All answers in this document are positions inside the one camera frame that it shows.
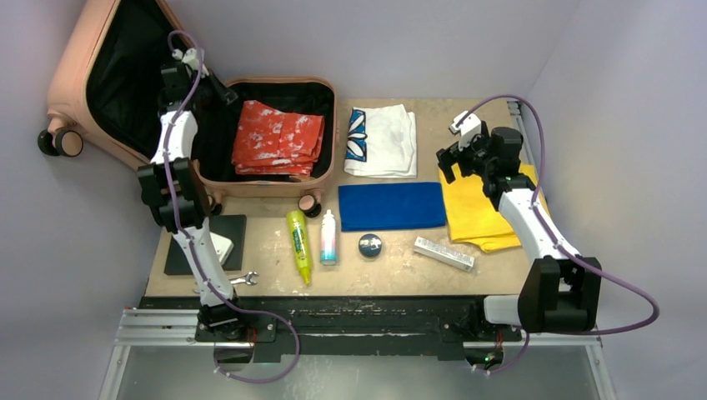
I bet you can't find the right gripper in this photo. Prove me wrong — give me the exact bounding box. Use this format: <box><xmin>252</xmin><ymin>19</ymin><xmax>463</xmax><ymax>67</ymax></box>
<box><xmin>438</xmin><ymin>127</ymin><xmax>495</xmax><ymax>183</ymax></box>

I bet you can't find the red white patterned cloth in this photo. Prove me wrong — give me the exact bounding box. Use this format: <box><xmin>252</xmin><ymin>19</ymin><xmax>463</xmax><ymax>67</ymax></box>
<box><xmin>232</xmin><ymin>100</ymin><xmax>324</xmax><ymax>176</ymax></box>

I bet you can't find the yellow cloth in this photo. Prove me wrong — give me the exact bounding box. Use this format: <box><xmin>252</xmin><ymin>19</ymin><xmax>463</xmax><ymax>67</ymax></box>
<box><xmin>439</xmin><ymin>165</ymin><xmax>521</xmax><ymax>253</ymax></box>

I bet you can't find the white shirt blue print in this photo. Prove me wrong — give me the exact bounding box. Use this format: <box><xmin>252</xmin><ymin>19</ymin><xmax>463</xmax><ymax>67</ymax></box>
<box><xmin>343</xmin><ymin>104</ymin><xmax>418</xmax><ymax>178</ymax></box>

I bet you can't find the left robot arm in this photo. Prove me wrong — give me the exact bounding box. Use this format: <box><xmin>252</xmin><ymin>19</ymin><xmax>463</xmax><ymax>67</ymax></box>
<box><xmin>137</xmin><ymin>62</ymin><xmax>248</xmax><ymax>341</ymax></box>

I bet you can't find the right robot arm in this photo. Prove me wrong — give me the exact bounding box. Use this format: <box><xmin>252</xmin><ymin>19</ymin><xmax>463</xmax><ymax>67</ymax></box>
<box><xmin>436</xmin><ymin>126</ymin><xmax>601</xmax><ymax>339</ymax></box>

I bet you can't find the pink open suitcase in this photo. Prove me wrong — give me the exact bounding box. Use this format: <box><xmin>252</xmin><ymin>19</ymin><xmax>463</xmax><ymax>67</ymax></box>
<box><xmin>37</xmin><ymin>1</ymin><xmax>338</xmax><ymax>200</ymax></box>

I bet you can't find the blue folded cloth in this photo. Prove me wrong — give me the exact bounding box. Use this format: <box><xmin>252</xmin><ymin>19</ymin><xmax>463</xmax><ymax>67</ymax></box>
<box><xmin>338</xmin><ymin>182</ymin><xmax>446</xmax><ymax>232</ymax></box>

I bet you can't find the silver toothpaste box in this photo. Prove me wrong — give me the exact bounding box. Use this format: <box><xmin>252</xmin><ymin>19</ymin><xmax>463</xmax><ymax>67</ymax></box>
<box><xmin>413</xmin><ymin>237</ymin><xmax>474</xmax><ymax>273</ymax></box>

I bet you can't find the dark round tin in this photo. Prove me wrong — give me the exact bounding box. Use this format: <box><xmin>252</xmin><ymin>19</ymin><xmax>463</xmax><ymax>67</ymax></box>
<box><xmin>358</xmin><ymin>233</ymin><xmax>383</xmax><ymax>258</ymax></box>

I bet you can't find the black flat notebook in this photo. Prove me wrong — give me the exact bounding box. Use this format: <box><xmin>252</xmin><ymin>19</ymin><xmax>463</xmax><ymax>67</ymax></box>
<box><xmin>163</xmin><ymin>214</ymin><xmax>247</xmax><ymax>276</ymax></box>

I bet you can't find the white teal spray bottle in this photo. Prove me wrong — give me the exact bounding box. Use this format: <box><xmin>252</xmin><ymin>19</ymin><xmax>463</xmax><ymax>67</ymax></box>
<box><xmin>320</xmin><ymin>209</ymin><xmax>337</xmax><ymax>266</ymax></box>

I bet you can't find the yellow green tube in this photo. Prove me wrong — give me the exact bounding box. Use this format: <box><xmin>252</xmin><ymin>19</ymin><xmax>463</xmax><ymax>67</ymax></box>
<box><xmin>286</xmin><ymin>210</ymin><xmax>313</xmax><ymax>286</ymax></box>

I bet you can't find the white square device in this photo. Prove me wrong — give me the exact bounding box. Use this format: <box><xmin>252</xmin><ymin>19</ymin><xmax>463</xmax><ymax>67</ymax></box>
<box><xmin>210</xmin><ymin>232</ymin><xmax>234</xmax><ymax>265</ymax></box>

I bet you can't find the silver wrench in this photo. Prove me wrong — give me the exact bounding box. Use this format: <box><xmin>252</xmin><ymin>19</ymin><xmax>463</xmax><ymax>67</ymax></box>
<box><xmin>193</xmin><ymin>271</ymin><xmax>259</xmax><ymax>294</ymax></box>

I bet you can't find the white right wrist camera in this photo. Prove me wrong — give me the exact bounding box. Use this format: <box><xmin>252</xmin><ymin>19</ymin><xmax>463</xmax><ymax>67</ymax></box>
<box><xmin>449</xmin><ymin>112</ymin><xmax>482</xmax><ymax>151</ymax></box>

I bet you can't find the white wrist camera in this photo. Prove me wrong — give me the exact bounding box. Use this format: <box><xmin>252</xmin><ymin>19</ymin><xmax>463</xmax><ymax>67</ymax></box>
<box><xmin>449</xmin><ymin>112</ymin><xmax>482</xmax><ymax>151</ymax></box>
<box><xmin>171</xmin><ymin>47</ymin><xmax>210</xmax><ymax>78</ymax></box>

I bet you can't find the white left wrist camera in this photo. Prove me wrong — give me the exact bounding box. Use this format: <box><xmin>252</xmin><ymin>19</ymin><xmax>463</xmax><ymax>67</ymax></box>
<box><xmin>171</xmin><ymin>47</ymin><xmax>210</xmax><ymax>78</ymax></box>

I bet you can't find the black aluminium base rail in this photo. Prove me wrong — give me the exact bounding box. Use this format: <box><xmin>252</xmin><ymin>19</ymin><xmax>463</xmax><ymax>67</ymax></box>
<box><xmin>116</xmin><ymin>296</ymin><xmax>524</xmax><ymax>364</ymax></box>

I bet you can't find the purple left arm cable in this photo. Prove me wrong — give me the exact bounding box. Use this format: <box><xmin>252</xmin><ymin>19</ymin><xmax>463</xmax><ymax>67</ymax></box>
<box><xmin>163</xmin><ymin>29</ymin><xmax>302</xmax><ymax>385</ymax></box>

